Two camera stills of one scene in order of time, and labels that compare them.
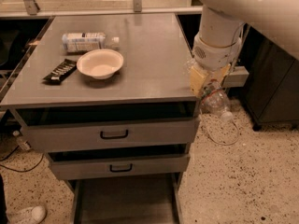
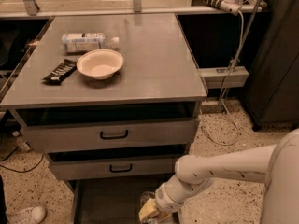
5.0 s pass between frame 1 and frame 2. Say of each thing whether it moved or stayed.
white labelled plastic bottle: stayed
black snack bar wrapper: stayed
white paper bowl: stayed
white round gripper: moved
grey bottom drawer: stayed
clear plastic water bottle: moved
